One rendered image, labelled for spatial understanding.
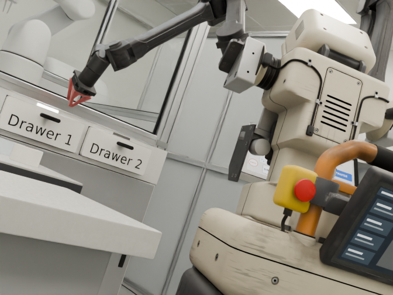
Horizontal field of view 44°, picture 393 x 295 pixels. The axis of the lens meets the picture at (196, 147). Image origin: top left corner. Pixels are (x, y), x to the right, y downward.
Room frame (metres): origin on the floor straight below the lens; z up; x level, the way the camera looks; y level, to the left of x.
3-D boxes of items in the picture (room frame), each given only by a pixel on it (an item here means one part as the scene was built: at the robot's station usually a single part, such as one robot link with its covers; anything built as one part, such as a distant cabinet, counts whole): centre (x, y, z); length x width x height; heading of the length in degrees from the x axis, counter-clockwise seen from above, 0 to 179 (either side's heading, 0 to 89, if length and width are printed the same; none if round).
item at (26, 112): (1.68, 0.53, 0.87); 0.29 x 0.02 x 0.11; 130
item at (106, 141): (1.88, 0.28, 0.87); 0.29 x 0.02 x 0.11; 130
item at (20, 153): (1.19, 0.38, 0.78); 0.07 x 0.07 x 0.04
